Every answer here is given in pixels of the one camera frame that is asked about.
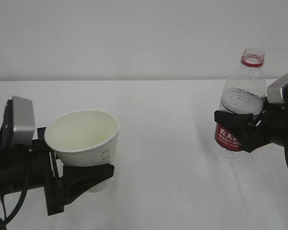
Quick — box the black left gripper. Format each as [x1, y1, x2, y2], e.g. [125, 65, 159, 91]
[29, 127, 115, 216]

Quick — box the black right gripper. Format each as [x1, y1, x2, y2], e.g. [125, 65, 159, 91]
[214, 97, 288, 152]

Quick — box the clear water bottle red label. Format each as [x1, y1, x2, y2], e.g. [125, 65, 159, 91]
[213, 47, 265, 160]

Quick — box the white paper coffee cup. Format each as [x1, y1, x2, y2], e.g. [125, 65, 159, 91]
[44, 109, 121, 194]

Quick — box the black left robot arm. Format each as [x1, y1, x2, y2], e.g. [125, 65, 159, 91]
[0, 127, 115, 216]

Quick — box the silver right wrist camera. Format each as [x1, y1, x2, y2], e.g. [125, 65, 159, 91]
[267, 73, 288, 104]

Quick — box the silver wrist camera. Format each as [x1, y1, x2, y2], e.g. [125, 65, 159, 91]
[0, 96, 35, 149]
[267, 73, 288, 104]

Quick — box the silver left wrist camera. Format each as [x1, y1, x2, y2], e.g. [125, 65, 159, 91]
[0, 96, 35, 149]

